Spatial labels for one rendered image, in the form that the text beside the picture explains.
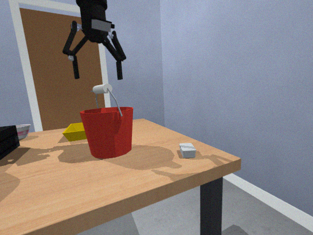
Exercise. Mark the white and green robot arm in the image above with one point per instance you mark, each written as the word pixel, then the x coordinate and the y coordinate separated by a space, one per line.
pixel 97 23

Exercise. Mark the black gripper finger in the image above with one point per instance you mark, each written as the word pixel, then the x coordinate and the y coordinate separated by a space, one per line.
pixel 116 52
pixel 71 54

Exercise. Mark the yellow square tray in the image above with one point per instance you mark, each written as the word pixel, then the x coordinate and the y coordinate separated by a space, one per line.
pixel 75 132

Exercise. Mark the red bucket with grey wire handle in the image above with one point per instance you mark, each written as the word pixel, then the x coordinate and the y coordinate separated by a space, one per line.
pixel 108 130

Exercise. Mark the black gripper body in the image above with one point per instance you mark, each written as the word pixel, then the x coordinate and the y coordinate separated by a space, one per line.
pixel 91 9

